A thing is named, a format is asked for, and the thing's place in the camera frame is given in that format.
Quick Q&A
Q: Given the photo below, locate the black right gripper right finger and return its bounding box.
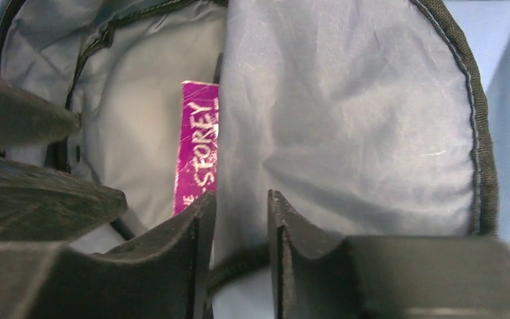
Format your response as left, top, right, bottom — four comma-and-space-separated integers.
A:
268, 190, 510, 318

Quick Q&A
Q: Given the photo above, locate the purple Treehouse book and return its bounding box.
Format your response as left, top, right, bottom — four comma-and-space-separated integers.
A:
173, 80, 219, 216

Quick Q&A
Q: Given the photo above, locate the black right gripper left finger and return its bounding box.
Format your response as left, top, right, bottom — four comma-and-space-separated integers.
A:
0, 192, 216, 318

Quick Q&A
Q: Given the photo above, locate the blue student backpack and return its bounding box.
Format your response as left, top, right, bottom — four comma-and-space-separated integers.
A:
0, 1, 510, 318

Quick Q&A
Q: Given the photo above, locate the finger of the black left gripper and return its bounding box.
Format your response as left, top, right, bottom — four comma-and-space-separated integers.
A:
0, 78, 79, 151
0, 158, 128, 241

